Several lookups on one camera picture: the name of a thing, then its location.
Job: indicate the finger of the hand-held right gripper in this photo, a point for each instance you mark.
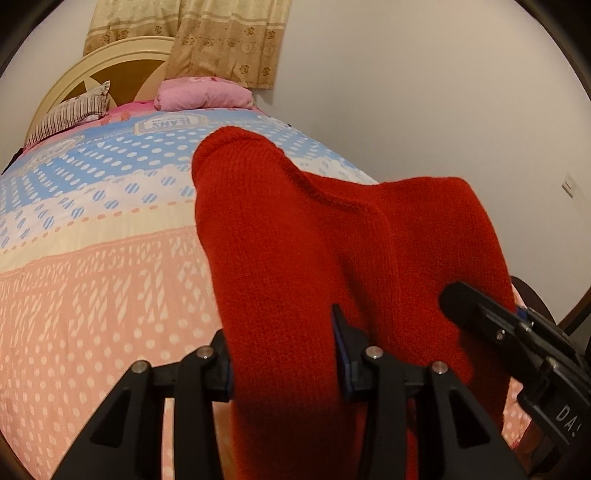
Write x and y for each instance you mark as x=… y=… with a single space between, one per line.
x=542 y=330
x=466 y=304

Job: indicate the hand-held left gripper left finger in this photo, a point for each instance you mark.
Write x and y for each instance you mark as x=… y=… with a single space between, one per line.
x=221 y=379

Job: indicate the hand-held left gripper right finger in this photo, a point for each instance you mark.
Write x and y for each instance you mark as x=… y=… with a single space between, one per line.
x=341 y=369

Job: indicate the red knitted sweater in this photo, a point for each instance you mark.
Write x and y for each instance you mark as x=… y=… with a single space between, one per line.
x=300 y=254

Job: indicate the dark wooden furniture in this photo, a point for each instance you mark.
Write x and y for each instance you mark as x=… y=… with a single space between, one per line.
x=531 y=290

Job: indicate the dotted pink blue quilt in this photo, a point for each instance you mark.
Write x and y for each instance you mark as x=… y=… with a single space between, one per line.
x=92 y=277

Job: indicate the pink pillow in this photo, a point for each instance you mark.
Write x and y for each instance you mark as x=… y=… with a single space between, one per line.
x=198 y=94

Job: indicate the pink bed sheet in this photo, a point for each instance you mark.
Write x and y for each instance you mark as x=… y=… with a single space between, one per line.
x=129 y=107

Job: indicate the striped pillow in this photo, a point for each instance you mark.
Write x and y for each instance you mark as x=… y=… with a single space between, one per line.
x=69 y=115

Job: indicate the cream wooden headboard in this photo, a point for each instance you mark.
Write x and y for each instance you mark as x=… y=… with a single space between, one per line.
x=134 y=74

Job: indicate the beige floral curtain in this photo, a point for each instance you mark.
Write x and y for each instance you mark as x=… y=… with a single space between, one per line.
x=221 y=41

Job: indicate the white wall switch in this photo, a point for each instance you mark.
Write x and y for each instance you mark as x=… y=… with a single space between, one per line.
x=570 y=185

